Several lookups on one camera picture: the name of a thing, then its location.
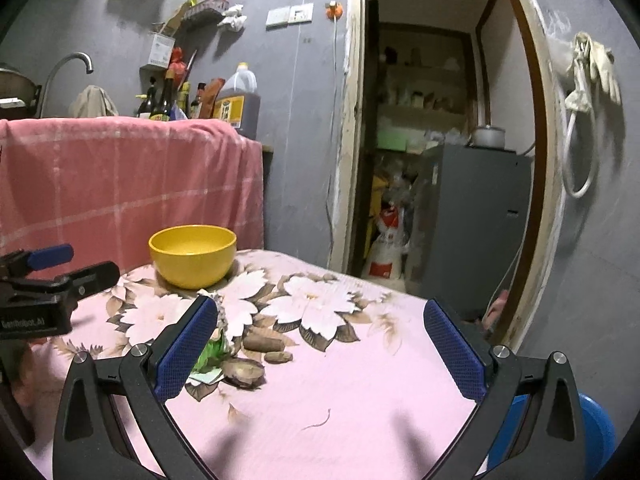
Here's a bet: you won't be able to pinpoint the green wrapper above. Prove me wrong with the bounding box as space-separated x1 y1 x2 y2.
192 330 231 385

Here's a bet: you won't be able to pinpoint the orange seasoning packet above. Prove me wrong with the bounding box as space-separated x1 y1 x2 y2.
200 78 226 120

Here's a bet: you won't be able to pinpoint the white hose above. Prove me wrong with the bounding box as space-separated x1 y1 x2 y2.
562 90 598 198

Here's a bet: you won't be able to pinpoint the wooden door frame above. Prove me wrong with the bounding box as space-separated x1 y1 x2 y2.
327 0 571 356

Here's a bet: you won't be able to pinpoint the metal wok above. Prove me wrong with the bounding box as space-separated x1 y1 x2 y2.
0 62 41 108

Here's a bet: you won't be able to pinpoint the large cooking oil bottle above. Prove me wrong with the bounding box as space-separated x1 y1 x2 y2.
214 62 261 140

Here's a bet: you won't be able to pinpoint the yellow bag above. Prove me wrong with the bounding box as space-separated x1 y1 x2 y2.
372 175 388 221

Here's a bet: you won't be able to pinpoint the pink floral table cover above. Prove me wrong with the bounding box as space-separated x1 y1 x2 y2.
20 249 501 480

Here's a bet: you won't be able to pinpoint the metal faucet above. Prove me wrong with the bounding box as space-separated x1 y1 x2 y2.
40 52 95 118

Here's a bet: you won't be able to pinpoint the white plastic bag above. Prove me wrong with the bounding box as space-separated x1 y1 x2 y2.
217 4 248 31

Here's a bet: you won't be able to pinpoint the thin brown string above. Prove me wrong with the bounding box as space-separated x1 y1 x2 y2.
301 408 332 431

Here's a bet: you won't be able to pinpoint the pink plaid cloth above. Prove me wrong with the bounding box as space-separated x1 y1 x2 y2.
0 117 264 281

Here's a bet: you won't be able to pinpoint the metal pot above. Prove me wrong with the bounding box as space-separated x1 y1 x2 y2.
470 125 506 150

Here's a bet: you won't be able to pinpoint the brown cylindrical scrap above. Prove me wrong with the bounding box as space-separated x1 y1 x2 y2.
243 327 284 353

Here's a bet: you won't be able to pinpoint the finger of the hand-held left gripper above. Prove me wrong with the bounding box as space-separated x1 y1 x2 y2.
7 261 121 307
0 244 74 281

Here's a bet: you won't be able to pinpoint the wooden storage shelf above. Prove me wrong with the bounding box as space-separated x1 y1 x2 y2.
375 22 476 151

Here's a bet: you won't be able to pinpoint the clear hanging plastic bag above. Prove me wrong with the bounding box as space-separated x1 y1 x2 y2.
547 10 576 66

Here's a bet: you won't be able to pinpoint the brown shell scrap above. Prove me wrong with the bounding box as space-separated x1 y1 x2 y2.
221 357 266 388

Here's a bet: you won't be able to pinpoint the blue plastic bucket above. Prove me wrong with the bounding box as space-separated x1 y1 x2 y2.
487 392 617 480

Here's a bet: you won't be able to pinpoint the wall shelf rack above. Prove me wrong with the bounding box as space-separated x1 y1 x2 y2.
182 0 231 28

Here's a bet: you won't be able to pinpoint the cream rubber gloves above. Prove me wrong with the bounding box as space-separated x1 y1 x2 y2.
570 31 622 106

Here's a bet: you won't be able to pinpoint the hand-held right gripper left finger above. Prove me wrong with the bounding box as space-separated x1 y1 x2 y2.
52 295 219 480

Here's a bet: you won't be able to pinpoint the dark sauce bottle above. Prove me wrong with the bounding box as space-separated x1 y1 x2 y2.
150 77 173 122
137 77 157 120
190 82 207 120

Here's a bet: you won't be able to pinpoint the grey washing machine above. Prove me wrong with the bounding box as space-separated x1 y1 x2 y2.
415 144 533 321

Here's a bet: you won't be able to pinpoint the white wall box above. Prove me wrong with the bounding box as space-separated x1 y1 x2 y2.
149 32 176 68

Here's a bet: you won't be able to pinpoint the yellow bowl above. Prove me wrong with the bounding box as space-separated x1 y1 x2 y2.
148 225 237 290

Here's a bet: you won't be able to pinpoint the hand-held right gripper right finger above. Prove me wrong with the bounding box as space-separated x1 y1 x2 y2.
417 297 586 480

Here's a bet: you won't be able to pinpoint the green box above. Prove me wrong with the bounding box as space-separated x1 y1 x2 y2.
377 127 408 151

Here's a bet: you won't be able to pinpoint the white red sack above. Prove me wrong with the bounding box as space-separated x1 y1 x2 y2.
362 202 408 281

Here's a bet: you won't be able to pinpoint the yellow cap sauce bottle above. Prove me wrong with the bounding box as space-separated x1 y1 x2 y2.
175 82 192 120

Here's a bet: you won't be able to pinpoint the beige rag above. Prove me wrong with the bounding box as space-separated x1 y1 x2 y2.
69 85 120 118

